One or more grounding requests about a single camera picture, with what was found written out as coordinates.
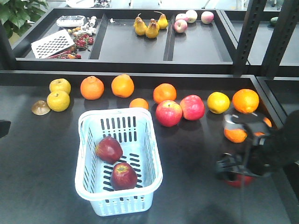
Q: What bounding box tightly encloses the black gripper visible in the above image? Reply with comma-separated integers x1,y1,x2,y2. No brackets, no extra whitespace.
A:
215,153,257,180

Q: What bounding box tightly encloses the dark red apple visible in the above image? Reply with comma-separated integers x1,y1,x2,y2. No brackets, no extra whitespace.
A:
95,136,123,165
110,162,137,190
224,174,255,188

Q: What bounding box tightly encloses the light blue plastic basket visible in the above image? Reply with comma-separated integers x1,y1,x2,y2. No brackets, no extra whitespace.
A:
74,108,164,217

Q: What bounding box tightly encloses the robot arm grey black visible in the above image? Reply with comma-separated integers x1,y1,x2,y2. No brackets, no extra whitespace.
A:
216,110,299,180

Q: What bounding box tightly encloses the small orange behind basket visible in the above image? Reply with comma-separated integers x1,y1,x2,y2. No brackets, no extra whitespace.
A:
129,98,149,110

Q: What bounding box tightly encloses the yellow round fruit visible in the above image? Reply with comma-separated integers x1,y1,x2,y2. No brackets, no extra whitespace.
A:
207,91,230,114

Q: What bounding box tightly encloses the orange with pointed end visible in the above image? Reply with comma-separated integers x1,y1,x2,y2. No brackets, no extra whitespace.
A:
232,89,259,114

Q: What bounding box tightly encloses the pink red apple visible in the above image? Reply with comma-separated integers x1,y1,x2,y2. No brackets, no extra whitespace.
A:
156,100,183,127

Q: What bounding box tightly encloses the large orange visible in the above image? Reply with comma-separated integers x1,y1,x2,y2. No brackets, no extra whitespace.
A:
80,76,105,100
111,74,135,98
153,83,177,104

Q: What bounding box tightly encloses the black wooden produce display stand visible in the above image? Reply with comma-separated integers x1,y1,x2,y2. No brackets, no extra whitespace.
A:
0,8,299,224

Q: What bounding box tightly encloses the large orange rear middle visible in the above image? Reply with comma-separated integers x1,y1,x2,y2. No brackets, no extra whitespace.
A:
111,74,135,98

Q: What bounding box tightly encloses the large orange rear left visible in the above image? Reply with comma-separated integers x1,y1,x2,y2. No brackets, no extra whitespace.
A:
80,76,105,100

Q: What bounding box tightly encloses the yellow pear fruit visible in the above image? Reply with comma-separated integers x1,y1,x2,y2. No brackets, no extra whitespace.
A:
49,78,71,94
47,90,70,112

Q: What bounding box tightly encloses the yellow pear fruit rear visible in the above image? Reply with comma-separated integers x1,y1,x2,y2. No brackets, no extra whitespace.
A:
49,78,71,94

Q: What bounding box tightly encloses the brown mushroom cap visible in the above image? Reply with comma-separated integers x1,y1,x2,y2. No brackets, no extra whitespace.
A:
31,100,51,116

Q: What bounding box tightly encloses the white perforated tray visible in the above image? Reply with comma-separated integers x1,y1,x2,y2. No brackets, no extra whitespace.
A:
31,29,74,59

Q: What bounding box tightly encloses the green potted plant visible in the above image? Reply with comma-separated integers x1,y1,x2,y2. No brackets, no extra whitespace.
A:
0,0,48,38

